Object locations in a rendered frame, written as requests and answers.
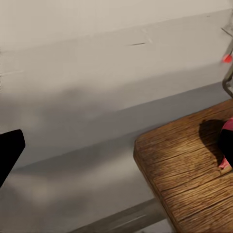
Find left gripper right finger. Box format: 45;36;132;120
217;128;233;168

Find vidalia onion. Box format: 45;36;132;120
219;118;233;168

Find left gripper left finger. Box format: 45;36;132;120
0;129;25;187

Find cutting board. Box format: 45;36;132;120
134;99;233;233

